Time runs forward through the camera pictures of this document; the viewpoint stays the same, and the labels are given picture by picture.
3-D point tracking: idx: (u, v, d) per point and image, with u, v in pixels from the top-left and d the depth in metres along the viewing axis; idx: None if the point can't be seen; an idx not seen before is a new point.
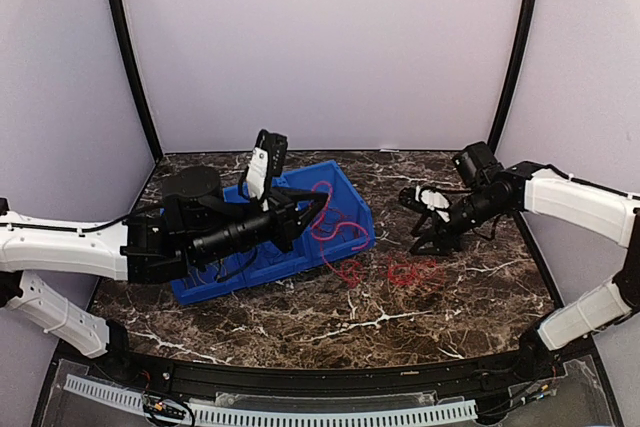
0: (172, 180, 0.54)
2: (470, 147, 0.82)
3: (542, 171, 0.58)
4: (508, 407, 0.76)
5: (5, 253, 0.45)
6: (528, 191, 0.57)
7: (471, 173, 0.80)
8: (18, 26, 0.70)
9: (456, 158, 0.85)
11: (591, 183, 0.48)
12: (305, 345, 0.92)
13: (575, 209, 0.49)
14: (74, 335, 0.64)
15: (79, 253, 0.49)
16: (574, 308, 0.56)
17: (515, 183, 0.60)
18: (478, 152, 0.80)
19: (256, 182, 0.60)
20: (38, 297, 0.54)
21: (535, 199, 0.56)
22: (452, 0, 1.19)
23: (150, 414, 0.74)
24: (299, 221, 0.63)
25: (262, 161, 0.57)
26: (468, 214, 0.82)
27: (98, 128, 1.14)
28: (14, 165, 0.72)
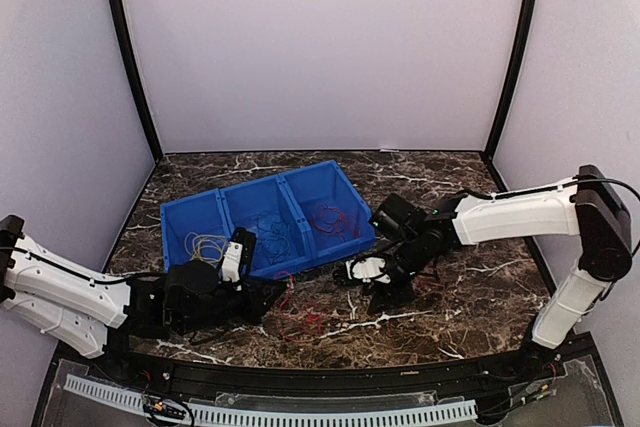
0: (180, 270, 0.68)
2: (384, 205, 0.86)
3: (463, 202, 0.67)
4: (508, 407, 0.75)
5: (20, 282, 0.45)
6: (461, 228, 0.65)
7: (394, 230, 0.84)
8: (17, 25, 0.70)
9: (374, 218, 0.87)
11: (514, 197, 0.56)
12: (305, 345, 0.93)
13: (514, 226, 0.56)
14: (68, 335, 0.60)
15: (86, 302, 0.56)
16: (557, 307, 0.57)
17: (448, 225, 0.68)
18: (392, 209, 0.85)
19: (230, 269, 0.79)
20: (32, 298, 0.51)
21: (469, 232, 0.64)
22: (453, 0, 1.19)
23: (150, 414, 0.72)
24: (265, 300, 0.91)
25: (236, 249, 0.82)
26: (404, 267, 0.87)
27: (97, 128, 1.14)
28: (14, 165, 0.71)
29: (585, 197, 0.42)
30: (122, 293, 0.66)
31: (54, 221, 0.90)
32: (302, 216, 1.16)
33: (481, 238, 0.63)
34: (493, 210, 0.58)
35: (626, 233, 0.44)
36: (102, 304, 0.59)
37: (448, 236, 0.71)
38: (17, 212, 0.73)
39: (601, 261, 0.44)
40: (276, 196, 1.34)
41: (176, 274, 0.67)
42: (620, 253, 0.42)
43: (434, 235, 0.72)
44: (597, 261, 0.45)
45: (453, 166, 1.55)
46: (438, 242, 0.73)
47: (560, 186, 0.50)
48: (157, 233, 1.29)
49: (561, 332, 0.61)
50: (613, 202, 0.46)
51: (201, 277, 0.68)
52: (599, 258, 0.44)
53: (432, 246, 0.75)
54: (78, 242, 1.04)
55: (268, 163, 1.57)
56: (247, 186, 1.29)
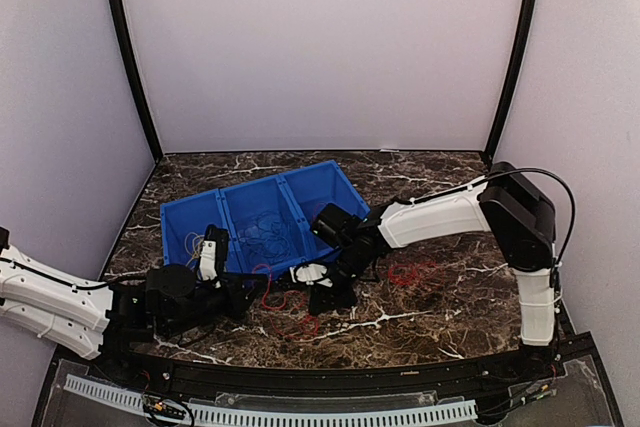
0: (157, 273, 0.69)
2: (322, 215, 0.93)
3: (393, 205, 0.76)
4: (508, 407, 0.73)
5: (4, 289, 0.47)
6: (387, 233, 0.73)
7: (329, 235, 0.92)
8: (18, 27, 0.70)
9: (314, 225, 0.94)
11: (430, 200, 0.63)
12: (305, 345, 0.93)
13: (436, 225, 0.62)
14: (64, 337, 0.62)
15: (69, 308, 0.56)
16: (525, 307, 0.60)
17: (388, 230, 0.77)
18: (330, 217, 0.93)
19: (207, 267, 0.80)
20: (21, 304, 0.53)
21: (395, 235, 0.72)
22: (453, 1, 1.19)
23: (150, 414, 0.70)
24: (246, 297, 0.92)
25: (210, 246, 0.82)
26: (345, 270, 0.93)
27: (98, 129, 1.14)
28: (14, 167, 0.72)
29: (488, 195, 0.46)
30: (106, 298, 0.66)
31: (56, 222, 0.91)
32: (302, 216, 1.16)
33: (410, 238, 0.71)
34: (415, 212, 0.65)
35: (538, 225, 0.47)
36: (85, 309, 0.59)
37: (376, 240, 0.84)
38: (18, 212, 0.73)
39: (521, 252, 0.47)
40: (276, 196, 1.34)
41: (156, 278, 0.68)
42: (537, 244, 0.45)
43: (366, 241, 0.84)
44: (515, 252, 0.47)
45: (453, 166, 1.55)
46: (369, 247, 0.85)
47: (472, 185, 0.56)
48: (157, 233, 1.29)
49: (549, 329, 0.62)
50: (528, 195, 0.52)
51: (177, 282, 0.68)
52: (519, 249, 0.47)
53: (365, 250, 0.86)
54: (78, 244, 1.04)
55: (268, 163, 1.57)
56: (247, 186, 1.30)
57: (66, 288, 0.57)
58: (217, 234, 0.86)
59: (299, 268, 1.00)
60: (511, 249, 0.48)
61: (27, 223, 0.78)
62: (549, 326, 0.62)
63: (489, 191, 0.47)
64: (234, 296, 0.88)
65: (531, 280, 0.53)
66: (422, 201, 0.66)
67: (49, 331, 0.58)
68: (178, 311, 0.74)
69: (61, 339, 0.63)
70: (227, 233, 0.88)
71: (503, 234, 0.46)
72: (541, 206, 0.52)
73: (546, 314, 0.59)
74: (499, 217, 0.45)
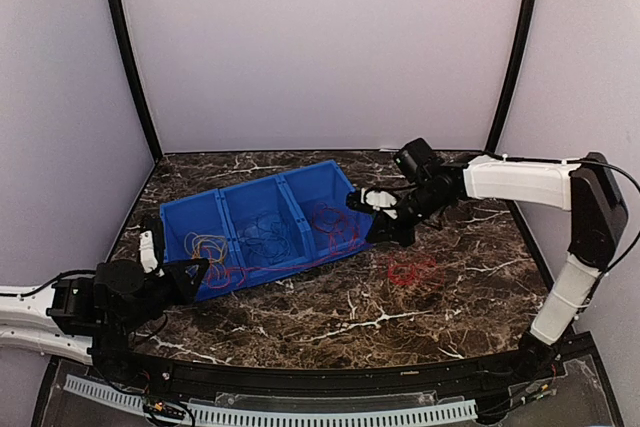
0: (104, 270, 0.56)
2: (410, 145, 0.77)
3: (478, 158, 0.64)
4: (509, 408, 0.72)
5: None
6: (468, 180, 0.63)
7: (412, 170, 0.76)
8: (16, 27, 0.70)
9: (397, 156, 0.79)
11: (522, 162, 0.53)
12: (305, 345, 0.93)
13: (521, 185, 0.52)
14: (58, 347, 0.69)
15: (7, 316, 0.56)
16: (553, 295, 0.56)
17: (454, 175, 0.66)
18: (418, 151, 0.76)
19: (147, 256, 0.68)
20: (8, 327, 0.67)
21: (477, 185, 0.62)
22: (453, 1, 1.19)
23: (150, 414, 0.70)
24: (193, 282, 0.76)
25: (146, 236, 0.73)
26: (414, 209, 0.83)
27: (97, 128, 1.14)
28: (13, 167, 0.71)
29: (580, 172, 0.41)
30: (50, 297, 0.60)
31: (55, 223, 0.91)
32: (302, 215, 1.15)
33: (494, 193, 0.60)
34: (501, 169, 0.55)
35: (616, 219, 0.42)
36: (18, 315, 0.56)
37: (459, 183, 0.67)
38: (18, 212, 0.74)
39: (589, 243, 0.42)
40: (276, 196, 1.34)
41: (102, 271, 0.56)
42: (605, 240, 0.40)
43: (445, 182, 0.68)
44: (582, 240, 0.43)
45: None
46: (447, 188, 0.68)
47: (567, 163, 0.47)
48: (157, 233, 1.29)
49: (560, 326, 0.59)
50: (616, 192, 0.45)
51: (128, 274, 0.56)
52: (587, 238, 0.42)
53: (442, 191, 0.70)
54: (78, 244, 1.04)
55: (267, 163, 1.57)
56: (247, 186, 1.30)
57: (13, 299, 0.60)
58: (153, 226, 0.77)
59: (368, 190, 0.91)
60: (578, 236, 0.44)
61: (26, 223, 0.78)
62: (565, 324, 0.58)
63: (583, 171, 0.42)
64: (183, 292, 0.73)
65: (575, 275, 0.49)
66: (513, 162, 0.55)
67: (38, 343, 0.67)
68: (128, 309, 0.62)
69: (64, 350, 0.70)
70: (154, 221, 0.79)
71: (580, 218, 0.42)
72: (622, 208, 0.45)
73: (566, 312, 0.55)
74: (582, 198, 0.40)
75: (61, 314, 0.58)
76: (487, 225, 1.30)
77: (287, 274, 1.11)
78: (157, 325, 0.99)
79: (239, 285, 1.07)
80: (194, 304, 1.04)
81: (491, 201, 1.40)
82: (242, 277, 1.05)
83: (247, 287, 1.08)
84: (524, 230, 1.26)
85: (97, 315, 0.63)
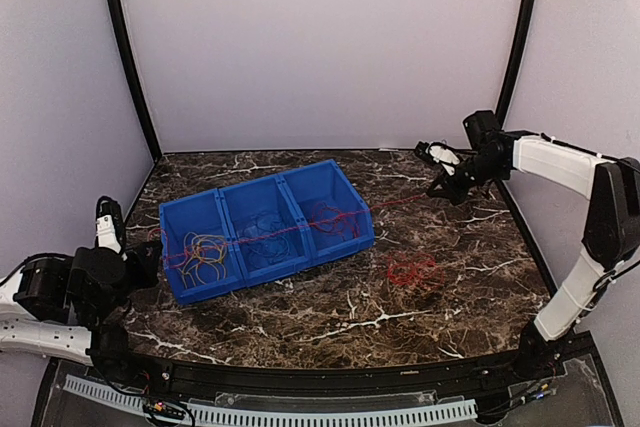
0: (85, 258, 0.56)
2: (479, 112, 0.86)
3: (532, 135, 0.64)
4: (508, 408, 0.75)
5: None
6: (515, 150, 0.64)
7: (473, 134, 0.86)
8: (14, 27, 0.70)
9: (466, 120, 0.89)
11: (567, 145, 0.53)
12: (305, 345, 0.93)
13: (554, 167, 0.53)
14: (55, 349, 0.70)
15: None
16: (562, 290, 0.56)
17: (506, 144, 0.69)
18: (484, 117, 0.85)
19: (111, 241, 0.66)
20: (9, 332, 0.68)
21: (521, 157, 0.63)
22: None
23: (150, 414, 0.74)
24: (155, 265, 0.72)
25: (106, 221, 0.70)
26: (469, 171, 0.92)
27: (96, 128, 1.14)
28: (11, 167, 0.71)
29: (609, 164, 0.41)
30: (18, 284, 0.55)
31: (55, 222, 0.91)
32: (302, 215, 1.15)
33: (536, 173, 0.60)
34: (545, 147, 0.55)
35: None
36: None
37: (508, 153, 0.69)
38: (17, 212, 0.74)
39: (599, 233, 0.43)
40: (276, 196, 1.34)
41: (81, 257, 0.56)
42: (612, 236, 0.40)
43: (497, 149, 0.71)
44: (595, 229, 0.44)
45: None
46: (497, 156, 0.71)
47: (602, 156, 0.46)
48: (156, 233, 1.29)
49: (561, 326, 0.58)
50: None
51: (108, 264, 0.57)
52: (599, 229, 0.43)
53: (492, 158, 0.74)
54: (78, 244, 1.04)
55: (267, 163, 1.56)
56: (247, 186, 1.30)
57: None
58: (112, 210, 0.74)
59: (435, 144, 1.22)
60: (593, 225, 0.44)
61: (26, 223, 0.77)
62: (567, 324, 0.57)
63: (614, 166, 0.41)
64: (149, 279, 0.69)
65: (585, 271, 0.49)
66: (558, 143, 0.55)
67: (41, 344, 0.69)
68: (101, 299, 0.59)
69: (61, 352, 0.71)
70: (111, 204, 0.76)
71: (596, 208, 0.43)
72: None
73: (569, 311, 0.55)
74: (601, 186, 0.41)
75: (24, 295, 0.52)
76: (487, 225, 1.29)
77: (287, 274, 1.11)
78: (156, 325, 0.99)
79: (239, 285, 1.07)
80: (194, 304, 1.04)
81: (491, 201, 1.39)
82: (242, 277, 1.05)
83: (247, 287, 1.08)
84: (525, 230, 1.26)
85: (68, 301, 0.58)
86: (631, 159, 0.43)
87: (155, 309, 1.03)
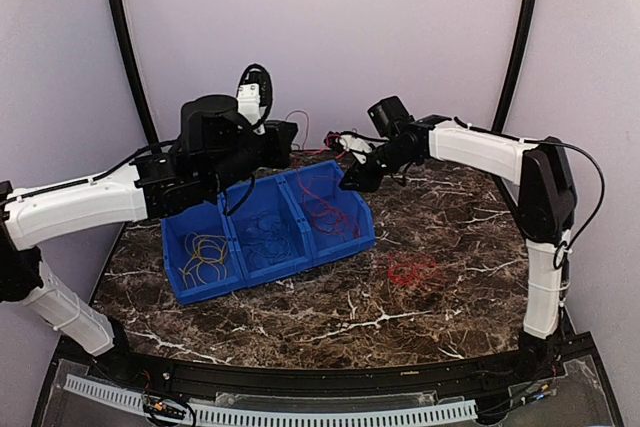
0: (189, 107, 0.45)
2: (383, 100, 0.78)
3: (444, 123, 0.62)
4: (508, 407, 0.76)
5: (37, 301, 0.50)
6: (431, 142, 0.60)
7: (383, 125, 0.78)
8: (18, 29, 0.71)
9: (371, 111, 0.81)
11: (484, 131, 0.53)
12: (305, 345, 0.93)
13: (475, 155, 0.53)
14: (84, 327, 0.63)
15: (89, 200, 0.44)
16: (531, 286, 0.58)
17: (420, 133, 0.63)
18: (390, 107, 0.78)
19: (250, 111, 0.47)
20: (54, 288, 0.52)
21: (437, 146, 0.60)
22: (453, 0, 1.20)
23: (151, 414, 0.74)
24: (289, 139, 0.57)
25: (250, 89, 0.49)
26: (379, 159, 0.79)
27: (98, 127, 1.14)
28: (15, 168, 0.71)
29: (534, 153, 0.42)
30: (127, 174, 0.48)
31: None
32: (302, 216, 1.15)
33: (447, 159, 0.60)
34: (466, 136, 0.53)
35: (563, 202, 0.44)
36: (109, 194, 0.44)
37: (424, 142, 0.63)
38: None
39: (529, 218, 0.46)
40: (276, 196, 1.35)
41: (189, 108, 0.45)
42: (548, 218, 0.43)
43: (411, 140, 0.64)
44: (528, 213, 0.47)
45: (453, 166, 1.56)
46: (412, 147, 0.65)
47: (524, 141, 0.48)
48: (156, 234, 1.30)
49: (549, 319, 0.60)
50: (564, 178, 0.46)
51: (225, 101, 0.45)
52: (532, 212, 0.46)
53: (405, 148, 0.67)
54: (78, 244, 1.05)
55: None
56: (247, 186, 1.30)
57: (80, 185, 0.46)
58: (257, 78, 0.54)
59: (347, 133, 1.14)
60: (525, 209, 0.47)
61: None
62: (548, 313, 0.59)
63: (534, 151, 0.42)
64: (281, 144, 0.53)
65: (538, 257, 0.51)
66: (476, 130, 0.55)
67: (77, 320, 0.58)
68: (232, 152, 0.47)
69: (85, 332, 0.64)
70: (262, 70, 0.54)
71: (526, 194, 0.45)
72: (568, 194, 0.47)
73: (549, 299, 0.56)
74: (529, 174, 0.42)
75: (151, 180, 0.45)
76: (488, 225, 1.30)
77: (287, 274, 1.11)
78: (157, 324, 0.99)
79: (239, 285, 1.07)
80: (194, 304, 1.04)
81: (491, 202, 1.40)
82: (242, 277, 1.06)
83: (248, 286, 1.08)
84: None
85: (195, 167, 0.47)
86: (547, 140, 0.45)
87: (155, 309, 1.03)
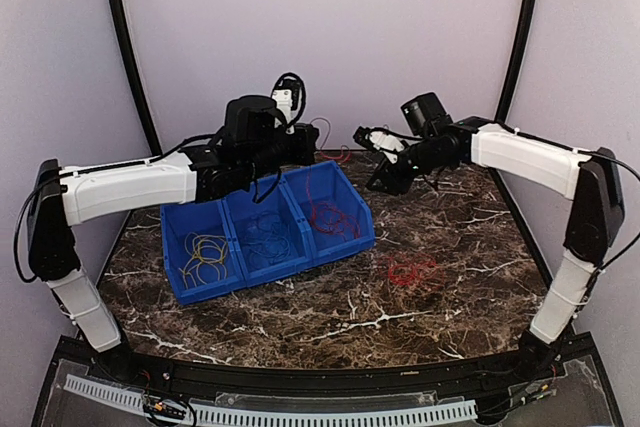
0: (232, 106, 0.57)
2: (421, 96, 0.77)
3: (489, 126, 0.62)
4: (508, 407, 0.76)
5: (71, 286, 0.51)
6: (474, 145, 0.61)
7: (418, 123, 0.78)
8: (18, 29, 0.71)
9: (406, 107, 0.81)
11: (536, 139, 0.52)
12: (305, 345, 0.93)
13: (522, 164, 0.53)
14: (100, 321, 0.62)
15: (145, 176, 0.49)
16: (552, 294, 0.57)
17: (461, 136, 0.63)
18: (427, 103, 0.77)
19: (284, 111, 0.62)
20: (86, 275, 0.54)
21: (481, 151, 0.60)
22: (453, 0, 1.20)
23: (151, 414, 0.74)
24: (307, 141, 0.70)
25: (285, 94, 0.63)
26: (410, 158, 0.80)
27: (98, 127, 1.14)
28: (15, 168, 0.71)
29: (590, 165, 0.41)
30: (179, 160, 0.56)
31: None
32: (302, 216, 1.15)
33: (492, 165, 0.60)
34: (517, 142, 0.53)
35: (614, 219, 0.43)
36: (162, 171, 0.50)
37: (464, 147, 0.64)
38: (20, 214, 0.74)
39: (579, 233, 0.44)
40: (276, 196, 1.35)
41: (233, 106, 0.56)
42: (599, 235, 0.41)
43: (451, 143, 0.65)
44: (577, 229, 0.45)
45: None
46: (452, 150, 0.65)
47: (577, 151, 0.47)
48: (157, 234, 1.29)
49: (559, 325, 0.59)
50: (615, 193, 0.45)
51: (263, 101, 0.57)
52: (581, 228, 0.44)
53: (443, 151, 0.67)
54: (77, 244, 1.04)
55: None
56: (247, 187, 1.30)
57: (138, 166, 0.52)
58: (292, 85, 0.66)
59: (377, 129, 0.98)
60: (574, 225, 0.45)
61: None
62: (561, 321, 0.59)
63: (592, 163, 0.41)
64: (308, 143, 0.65)
65: (573, 272, 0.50)
66: (526, 137, 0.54)
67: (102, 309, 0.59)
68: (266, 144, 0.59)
69: (97, 326, 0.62)
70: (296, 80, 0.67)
71: (578, 208, 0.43)
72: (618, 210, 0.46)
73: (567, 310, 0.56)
74: (584, 188, 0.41)
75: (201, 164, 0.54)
76: (488, 225, 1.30)
77: (287, 274, 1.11)
78: (157, 325, 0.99)
79: (239, 285, 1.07)
80: (194, 304, 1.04)
81: (491, 202, 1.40)
82: (242, 277, 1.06)
83: (248, 287, 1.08)
84: (524, 231, 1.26)
85: (239, 156, 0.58)
86: (605, 154, 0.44)
87: (155, 309, 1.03)
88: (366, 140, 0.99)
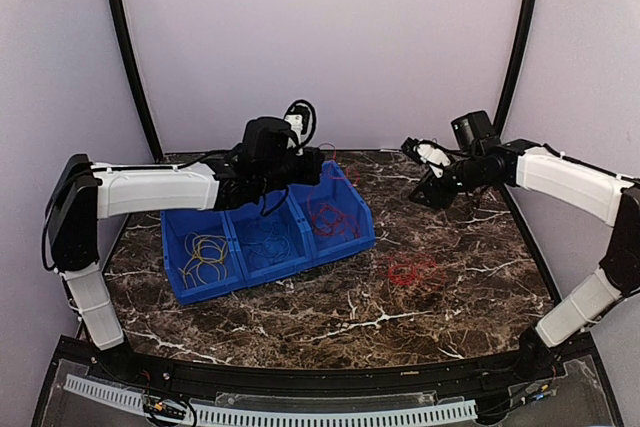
0: (251, 123, 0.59)
2: (472, 114, 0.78)
3: (536, 149, 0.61)
4: (508, 407, 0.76)
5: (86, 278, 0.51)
6: (519, 167, 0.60)
7: (467, 140, 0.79)
8: (18, 29, 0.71)
9: (456, 123, 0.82)
11: (583, 164, 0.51)
12: (305, 345, 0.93)
13: (568, 187, 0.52)
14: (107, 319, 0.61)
15: (174, 185, 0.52)
16: (568, 302, 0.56)
17: (507, 158, 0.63)
18: (478, 121, 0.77)
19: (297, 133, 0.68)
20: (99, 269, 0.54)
21: (528, 174, 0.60)
22: (453, 0, 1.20)
23: (150, 414, 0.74)
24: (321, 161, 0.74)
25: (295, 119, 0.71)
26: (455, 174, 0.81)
27: (98, 127, 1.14)
28: (16, 168, 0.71)
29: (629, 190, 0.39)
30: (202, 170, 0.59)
31: None
32: (302, 216, 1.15)
33: (537, 188, 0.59)
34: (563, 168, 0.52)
35: None
36: (191, 183, 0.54)
37: (508, 168, 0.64)
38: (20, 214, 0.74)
39: (618, 261, 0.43)
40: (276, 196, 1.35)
41: (253, 124, 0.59)
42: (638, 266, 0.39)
43: (496, 163, 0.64)
44: (616, 258, 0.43)
45: None
46: (497, 171, 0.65)
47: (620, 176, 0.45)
48: (157, 234, 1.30)
49: (564, 332, 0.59)
50: None
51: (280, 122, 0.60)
52: (620, 256, 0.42)
53: (488, 172, 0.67)
54: None
55: None
56: None
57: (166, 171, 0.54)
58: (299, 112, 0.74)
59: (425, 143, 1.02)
60: (614, 254, 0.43)
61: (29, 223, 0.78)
62: (568, 329, 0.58)
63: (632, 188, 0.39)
64: (314, 164, 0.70)
65: (599, 290, 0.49)
66: (572, 161, 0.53)
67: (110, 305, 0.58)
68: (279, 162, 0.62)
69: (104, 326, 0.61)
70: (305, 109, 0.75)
71: (618, 235, 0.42)
72: None
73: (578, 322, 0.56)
74: (624, 214, 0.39)
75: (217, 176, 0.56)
76: (488, 226, 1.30)
77: (287, 274, 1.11)
78: (157, 324, 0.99)
79: (239, 285, 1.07)
80: (195, 304, 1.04)
81: (491, 202, 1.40)
82: (242, 277, 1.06)
83: (248, 287, 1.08)
84: (524, 231, 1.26)
85: (254, 171, 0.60)
86: None
87: (155, 309, 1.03)
88: (414, 152, 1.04)
